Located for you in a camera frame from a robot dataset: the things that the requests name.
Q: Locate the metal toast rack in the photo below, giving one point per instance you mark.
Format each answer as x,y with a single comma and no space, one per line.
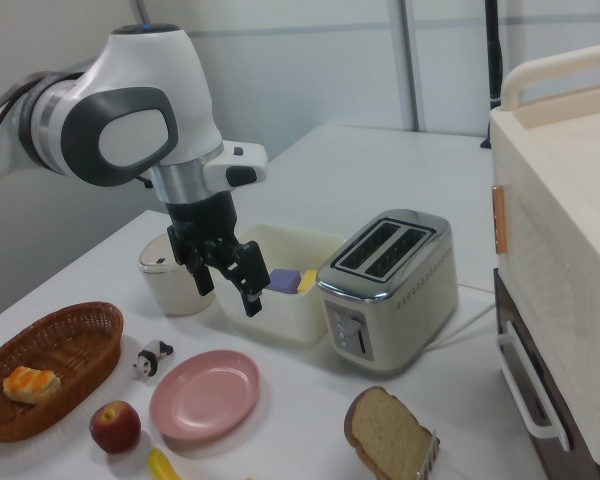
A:
427,460

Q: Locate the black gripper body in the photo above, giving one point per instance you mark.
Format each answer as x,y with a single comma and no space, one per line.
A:
202,215

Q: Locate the yellow banana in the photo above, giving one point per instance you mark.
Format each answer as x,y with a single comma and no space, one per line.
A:
162,467

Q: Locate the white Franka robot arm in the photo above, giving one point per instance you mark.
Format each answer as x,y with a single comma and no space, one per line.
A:
145,75

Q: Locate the cream and chrome toaster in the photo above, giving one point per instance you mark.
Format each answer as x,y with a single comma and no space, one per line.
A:
410,300

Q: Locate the purple foam cube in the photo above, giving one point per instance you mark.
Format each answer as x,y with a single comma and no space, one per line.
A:
282,282

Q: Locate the small panda figurine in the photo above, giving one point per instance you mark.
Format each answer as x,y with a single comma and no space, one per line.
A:
150,357

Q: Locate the bread slice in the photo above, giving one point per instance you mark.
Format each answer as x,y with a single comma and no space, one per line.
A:
385,430

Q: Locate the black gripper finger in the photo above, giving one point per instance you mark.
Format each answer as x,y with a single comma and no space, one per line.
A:
247,272
200,272

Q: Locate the black background pole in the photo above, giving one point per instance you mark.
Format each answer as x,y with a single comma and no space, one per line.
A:
492,55

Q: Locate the orange glazed pastry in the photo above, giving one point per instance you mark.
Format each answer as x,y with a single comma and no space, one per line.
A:
30,385

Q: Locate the yellow foam cube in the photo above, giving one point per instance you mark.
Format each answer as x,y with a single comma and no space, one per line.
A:
308,281

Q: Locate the brown wicker basket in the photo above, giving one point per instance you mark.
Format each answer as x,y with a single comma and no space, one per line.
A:
75,340

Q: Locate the small white lidded bin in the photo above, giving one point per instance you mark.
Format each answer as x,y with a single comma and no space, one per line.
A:
160,292

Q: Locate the red apple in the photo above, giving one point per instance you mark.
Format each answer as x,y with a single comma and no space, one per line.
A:
115,427

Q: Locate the pink plate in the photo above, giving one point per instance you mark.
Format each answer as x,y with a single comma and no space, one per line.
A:
205,395

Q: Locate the white plastic box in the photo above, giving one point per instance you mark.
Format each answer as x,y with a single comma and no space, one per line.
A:
280,320

